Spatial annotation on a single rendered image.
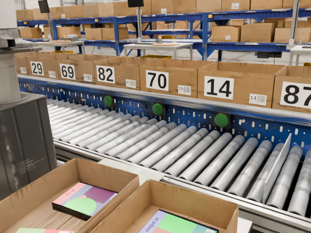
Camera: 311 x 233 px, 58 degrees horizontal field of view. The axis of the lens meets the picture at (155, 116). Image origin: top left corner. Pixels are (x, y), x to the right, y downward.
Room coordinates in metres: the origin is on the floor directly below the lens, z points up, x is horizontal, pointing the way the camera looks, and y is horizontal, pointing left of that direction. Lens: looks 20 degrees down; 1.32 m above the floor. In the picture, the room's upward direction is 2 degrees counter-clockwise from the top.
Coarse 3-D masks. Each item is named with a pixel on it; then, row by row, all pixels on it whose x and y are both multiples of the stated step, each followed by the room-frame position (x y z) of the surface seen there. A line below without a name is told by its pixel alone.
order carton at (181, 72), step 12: (156, 60) 1.88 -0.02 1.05; (168, 60) 1.93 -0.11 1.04; (180, 60) 1.88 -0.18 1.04; (192, 60) 1.83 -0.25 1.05; (144, 72) 1.69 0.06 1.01; (168, 72) 1.59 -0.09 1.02; (180, 72) 1.55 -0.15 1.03; (192, 72) 1.51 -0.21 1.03; (144, 84) 1.70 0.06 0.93; (168, 84) 1.60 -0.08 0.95; (180, 84) 1.55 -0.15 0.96; (192, 84) 1.51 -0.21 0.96; (192, 96) 1.51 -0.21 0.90
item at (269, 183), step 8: (288, 136) 1.11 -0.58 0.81; (288, 144) 1.10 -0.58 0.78; (280, 152) 0.97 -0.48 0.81; (288, 152) 1.13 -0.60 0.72; (280, 160) 0.96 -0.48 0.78; (272, 168) 0.85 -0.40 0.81; (280, 168) 0.98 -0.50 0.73; (272, 176) 0.84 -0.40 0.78; (264, 184) 0.77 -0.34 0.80; (272, 184) 0.86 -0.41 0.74; (264, 192) 0.77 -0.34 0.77; (264, 200) 0.76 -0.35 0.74
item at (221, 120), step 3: (219, 114) 1.34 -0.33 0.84; (222, 114) 1.33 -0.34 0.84; (216, 117) 1.35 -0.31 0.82; (219, 117) 1.34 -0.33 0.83; (222, 117) 1.33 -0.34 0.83; (225, 117) 1.32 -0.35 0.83; (216, 120) 1.35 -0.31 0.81; (219, 120) 1.33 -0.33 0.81; (222, 120) 1.33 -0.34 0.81; (225, 120) 1.32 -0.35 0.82; (216, 123) 1.35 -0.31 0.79; (219, 123) 1.33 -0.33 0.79; (222, 123) 1.33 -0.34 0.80; (225, 123) 1.32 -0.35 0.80; (219, 126) 1.34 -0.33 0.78; (222, 126) 1.33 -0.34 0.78
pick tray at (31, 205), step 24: (72, 168) 0.89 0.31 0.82; (96, 168) 0.86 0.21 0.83; (24, 192) 0.73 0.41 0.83; (48, 192) 0.80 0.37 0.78; (120, 192) 0.69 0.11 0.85; (0, 216) 0.65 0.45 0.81; (24, 216) 0.71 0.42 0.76; (48, 216) 0.71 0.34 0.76; (72, 216) 0.70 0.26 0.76; (96, 216) 0.59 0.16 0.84
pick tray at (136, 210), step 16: (144, 192) 0.73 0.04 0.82; (160, 192) 0.73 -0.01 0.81; (176, 192) 0.70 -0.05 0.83; (192, 192) 0.68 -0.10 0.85; (128, 208) 0.65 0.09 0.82; (144, 208) 0.72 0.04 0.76; (160, 208) 0.72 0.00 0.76; (176, 208) 0.70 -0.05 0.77; (192, 208) 0.68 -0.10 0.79; (208, 208) 0.65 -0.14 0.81; (224, 208) 0.63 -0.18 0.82; (112, 224) 0.59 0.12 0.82; (128, 224) 0.65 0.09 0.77; (144, 224) 0.65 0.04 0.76; (208, 224) 0.64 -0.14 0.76; (224, 224) 0.63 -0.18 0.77
